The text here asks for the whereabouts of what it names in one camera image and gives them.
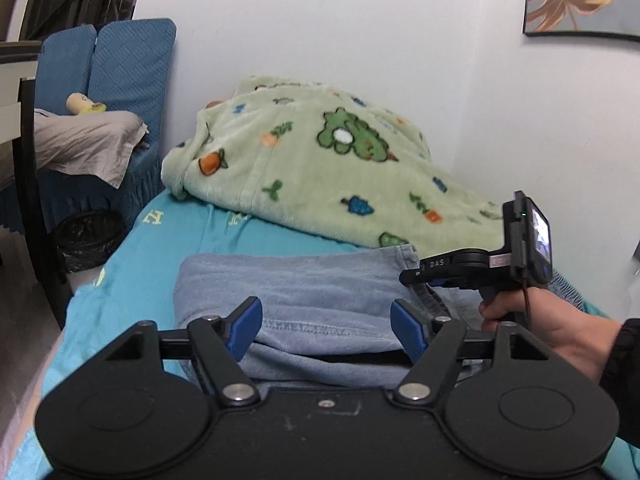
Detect white black-legged table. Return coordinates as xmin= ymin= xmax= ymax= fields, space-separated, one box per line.
xmin=1 ymin=41 xmax=73 ymax=327

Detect blue quilted chair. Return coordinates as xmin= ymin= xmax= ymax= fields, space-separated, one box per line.
xmin=0 ymin=17 xmax=178 ymax=233

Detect grey cloth on chair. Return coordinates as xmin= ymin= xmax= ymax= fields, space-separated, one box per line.
xmin=34 ymin=108 xmax=149 ymax=188

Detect blue denim jeans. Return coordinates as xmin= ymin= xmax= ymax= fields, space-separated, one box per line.
xmin=174 ymin=245 xmax=482 ymax=392

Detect green cartoon fleece blanket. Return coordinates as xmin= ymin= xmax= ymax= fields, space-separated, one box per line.
xmin=160 ymin=76 xmax=503 ymax=257

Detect black sleeve forearm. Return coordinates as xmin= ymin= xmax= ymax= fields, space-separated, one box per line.
xmin=600 ymin=318 xmax=640 ymax=448

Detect person's right hand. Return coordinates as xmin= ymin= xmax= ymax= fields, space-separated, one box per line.
xmin=478 ymin=287 xmax=622 ymax=382

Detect teal patterned bed sheet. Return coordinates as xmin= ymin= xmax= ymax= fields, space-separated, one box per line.
xmin=4 ymin=190 xmax=640 ymax=480

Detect cream bottle on chair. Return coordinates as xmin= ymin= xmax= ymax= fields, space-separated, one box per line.
xmin=66 ymin=92 xmax=106 ymax=115

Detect black mesh waste bin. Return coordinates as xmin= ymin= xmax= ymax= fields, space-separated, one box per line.
xmin=51 ymin=209 xmax=126 ymax=273

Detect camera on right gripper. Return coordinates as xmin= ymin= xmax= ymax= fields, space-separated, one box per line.
xmin=502 ymin=191 xmax=553 ymax=288

